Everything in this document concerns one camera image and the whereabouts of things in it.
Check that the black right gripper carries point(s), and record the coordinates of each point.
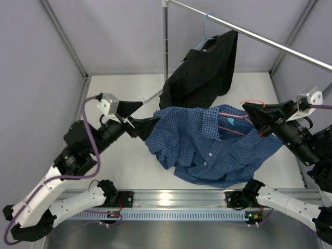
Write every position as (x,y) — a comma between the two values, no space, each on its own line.
(267,118)

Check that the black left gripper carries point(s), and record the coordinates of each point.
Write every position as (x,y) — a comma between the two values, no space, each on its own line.
(143,126)

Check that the pink wire hanger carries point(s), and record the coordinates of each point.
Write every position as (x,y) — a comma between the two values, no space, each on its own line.
(245,117)

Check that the blue checked shirt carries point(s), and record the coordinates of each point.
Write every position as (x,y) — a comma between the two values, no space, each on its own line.
(190,141)

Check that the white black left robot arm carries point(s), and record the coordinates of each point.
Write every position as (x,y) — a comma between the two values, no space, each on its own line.
(40,211)

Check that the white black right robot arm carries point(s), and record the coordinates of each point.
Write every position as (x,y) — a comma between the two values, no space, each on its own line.
(316,217)

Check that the black pinstriped shirt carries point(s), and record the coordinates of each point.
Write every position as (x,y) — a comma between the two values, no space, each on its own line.
(203,74)

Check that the white left rack foot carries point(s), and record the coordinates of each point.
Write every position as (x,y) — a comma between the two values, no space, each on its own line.
(153,96)

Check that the silver right rack pole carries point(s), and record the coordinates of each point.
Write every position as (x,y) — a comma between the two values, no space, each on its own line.
(327,91)

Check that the silver rack pole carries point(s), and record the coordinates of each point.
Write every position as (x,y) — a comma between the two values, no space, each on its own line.
(327,91)
(165,39)

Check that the silver clothes rack top bar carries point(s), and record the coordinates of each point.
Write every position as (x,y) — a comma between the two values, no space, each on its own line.
(254,36)

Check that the silver left rack pole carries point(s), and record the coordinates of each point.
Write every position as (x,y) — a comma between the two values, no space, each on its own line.
(165,39)

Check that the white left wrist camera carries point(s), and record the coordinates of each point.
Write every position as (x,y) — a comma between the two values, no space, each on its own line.
(108,105)

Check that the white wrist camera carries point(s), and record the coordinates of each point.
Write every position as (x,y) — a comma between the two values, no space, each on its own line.
(304,99)
(108,105)

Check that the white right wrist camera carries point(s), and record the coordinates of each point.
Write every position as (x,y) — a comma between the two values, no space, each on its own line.
(304,99)

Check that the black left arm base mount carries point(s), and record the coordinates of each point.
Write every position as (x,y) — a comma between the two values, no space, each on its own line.
(124,199)

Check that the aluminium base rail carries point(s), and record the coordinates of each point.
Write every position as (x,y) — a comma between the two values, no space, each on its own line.
(195,198)

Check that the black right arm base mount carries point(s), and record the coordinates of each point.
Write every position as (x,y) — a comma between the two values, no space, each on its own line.
(239,200)

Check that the blue wire hanger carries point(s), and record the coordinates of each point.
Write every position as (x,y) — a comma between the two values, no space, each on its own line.
(205,37)

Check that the grey slotted cable duct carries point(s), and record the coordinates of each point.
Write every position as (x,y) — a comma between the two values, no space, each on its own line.
(170,215)

